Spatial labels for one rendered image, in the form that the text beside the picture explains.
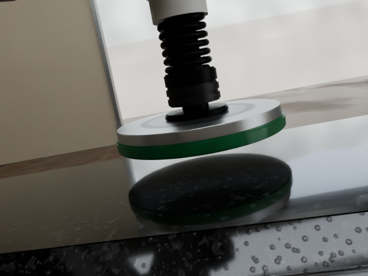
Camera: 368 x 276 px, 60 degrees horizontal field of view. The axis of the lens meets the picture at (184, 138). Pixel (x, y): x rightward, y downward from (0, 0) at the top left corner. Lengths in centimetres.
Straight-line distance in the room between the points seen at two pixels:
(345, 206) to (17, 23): 557
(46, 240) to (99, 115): 501
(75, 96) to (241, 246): 518
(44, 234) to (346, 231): 24
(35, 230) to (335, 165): 29
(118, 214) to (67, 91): 511
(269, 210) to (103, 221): 14
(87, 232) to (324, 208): 19
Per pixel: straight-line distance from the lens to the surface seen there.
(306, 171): 34
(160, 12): 40
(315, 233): 25
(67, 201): 38
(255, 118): 34
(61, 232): 30
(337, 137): 45
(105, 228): 28
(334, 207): 26
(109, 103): 523
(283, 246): 24
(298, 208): 26
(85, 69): 530
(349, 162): 35
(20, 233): 34
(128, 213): 30
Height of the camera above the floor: 92
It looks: 11 degrees down
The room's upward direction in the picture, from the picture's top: 10 degrees counter-clockwise
